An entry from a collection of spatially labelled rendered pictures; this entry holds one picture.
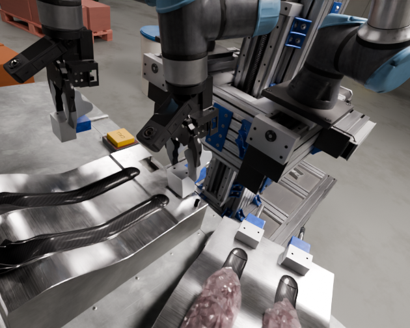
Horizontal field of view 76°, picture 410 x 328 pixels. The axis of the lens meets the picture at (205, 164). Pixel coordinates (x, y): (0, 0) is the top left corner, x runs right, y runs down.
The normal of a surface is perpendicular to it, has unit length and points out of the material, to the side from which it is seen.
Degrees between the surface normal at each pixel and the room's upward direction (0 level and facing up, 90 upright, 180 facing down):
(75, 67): 90
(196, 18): 86
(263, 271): 0
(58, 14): 90
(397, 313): 0
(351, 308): 0
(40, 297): 90
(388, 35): 68
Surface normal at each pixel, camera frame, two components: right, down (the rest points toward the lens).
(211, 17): 0.37, 0.52
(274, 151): -0.65, 0.36
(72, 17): 0.82, 0.47
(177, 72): -0.31, 0.59
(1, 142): 0.20, -0.76
